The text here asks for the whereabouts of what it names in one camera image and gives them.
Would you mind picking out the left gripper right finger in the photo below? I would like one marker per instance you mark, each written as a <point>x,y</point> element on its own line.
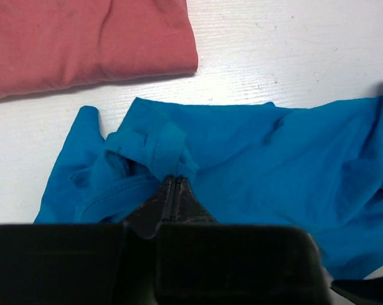
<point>186,208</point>

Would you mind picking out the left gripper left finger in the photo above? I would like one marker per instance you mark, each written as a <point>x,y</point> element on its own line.
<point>147,218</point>

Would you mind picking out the blue t-shirt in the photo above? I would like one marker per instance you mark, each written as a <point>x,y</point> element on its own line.
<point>320,169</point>

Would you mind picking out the folded salmon pink t-shirt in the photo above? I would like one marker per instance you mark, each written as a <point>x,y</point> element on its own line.
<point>54,45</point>

